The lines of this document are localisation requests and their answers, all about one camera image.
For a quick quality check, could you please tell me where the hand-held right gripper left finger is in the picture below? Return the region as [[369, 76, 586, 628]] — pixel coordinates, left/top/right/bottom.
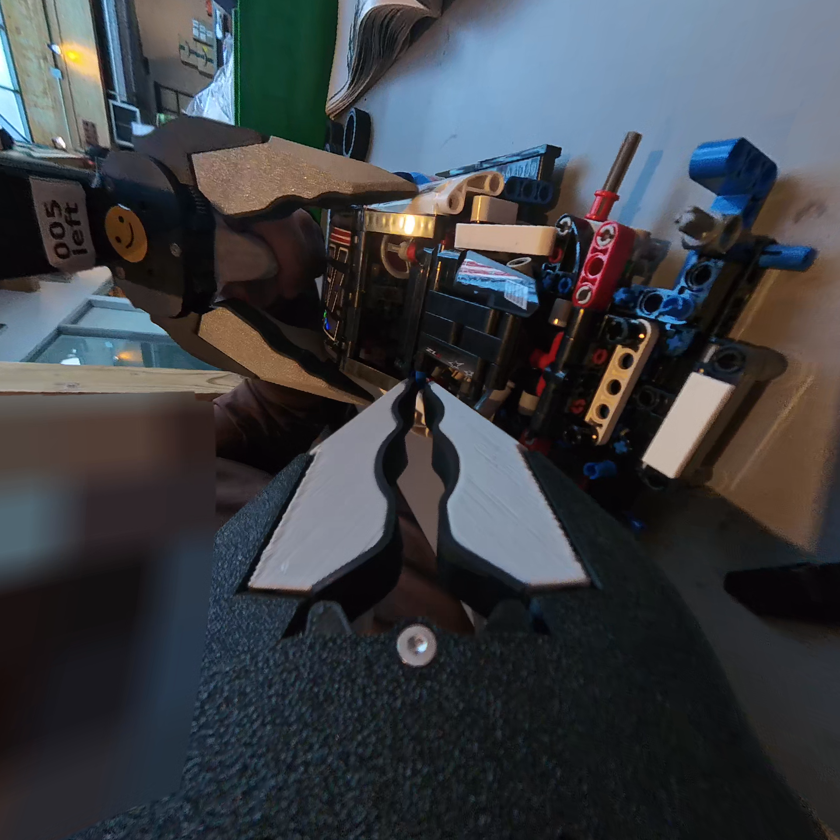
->
[[248, 381, 411, 621]]

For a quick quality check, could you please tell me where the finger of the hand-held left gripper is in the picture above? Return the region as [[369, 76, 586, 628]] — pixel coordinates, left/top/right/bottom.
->
[[197, 305, 378, 406], [190, 134, 422, 219]]

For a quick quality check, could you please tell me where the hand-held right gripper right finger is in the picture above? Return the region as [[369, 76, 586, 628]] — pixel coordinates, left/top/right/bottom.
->
[[420, 382, 589, 618]]

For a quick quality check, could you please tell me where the red white toy race car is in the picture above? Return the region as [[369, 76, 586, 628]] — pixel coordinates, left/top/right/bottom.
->
[[322, 131, 819, 534]]

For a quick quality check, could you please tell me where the person's left hand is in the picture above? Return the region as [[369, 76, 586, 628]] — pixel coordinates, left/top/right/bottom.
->
[[261, 207, 329, 324]]

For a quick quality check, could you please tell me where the green plastic bin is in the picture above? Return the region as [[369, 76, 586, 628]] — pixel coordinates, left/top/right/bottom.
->
[[233, 0, 340, 149]]

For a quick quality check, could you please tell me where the open toy instruction booklet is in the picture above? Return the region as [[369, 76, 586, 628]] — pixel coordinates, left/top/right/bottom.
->
[[325, 0, 455, 120]]

